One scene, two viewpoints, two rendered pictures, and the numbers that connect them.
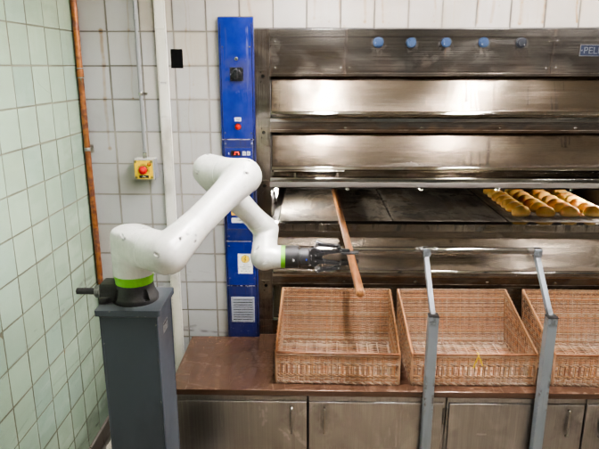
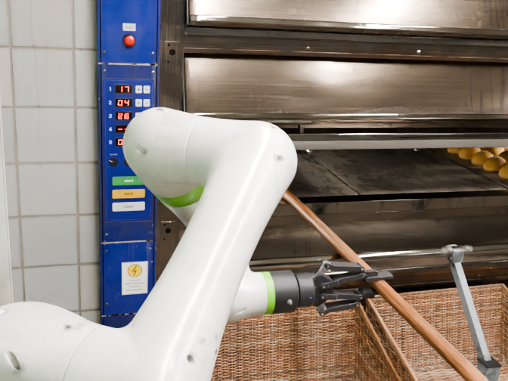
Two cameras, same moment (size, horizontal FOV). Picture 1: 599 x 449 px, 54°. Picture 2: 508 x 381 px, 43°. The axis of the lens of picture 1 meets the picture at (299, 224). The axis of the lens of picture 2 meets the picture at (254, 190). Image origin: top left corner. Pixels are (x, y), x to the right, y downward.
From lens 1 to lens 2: 1.21 m
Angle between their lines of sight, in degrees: 18
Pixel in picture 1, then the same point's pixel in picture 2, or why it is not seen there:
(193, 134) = (41, 51)
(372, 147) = (345, 82)
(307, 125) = (248, 41)
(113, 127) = not seen: outside the picture
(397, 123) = (385, 44)
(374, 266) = not seen: hidden behind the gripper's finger
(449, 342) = (435, 366)
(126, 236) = (25, 361)
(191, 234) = (209, 339)
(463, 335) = not seen: hidden behind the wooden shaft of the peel
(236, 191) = (267, 205)
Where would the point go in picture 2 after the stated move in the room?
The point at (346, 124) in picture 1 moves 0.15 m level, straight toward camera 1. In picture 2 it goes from (309, 42) to (326, 49)
